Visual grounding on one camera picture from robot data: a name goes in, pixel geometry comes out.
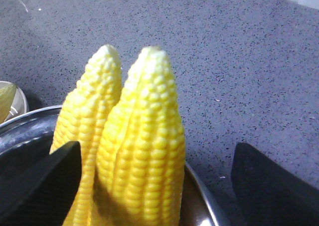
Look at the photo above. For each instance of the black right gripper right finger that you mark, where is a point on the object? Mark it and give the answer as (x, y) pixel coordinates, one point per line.
(268, 194)

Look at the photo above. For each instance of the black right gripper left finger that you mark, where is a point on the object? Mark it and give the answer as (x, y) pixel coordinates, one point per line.
(42, 193)

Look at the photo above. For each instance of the yellow corn cob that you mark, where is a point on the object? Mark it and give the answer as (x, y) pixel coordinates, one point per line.
(141, 157)
(82, 118)
(7, 94)

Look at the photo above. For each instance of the green electric cooking pot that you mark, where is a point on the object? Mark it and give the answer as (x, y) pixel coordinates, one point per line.
(28, 137)

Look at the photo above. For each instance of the cream white plate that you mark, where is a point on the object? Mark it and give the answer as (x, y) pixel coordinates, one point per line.
(20, 105)

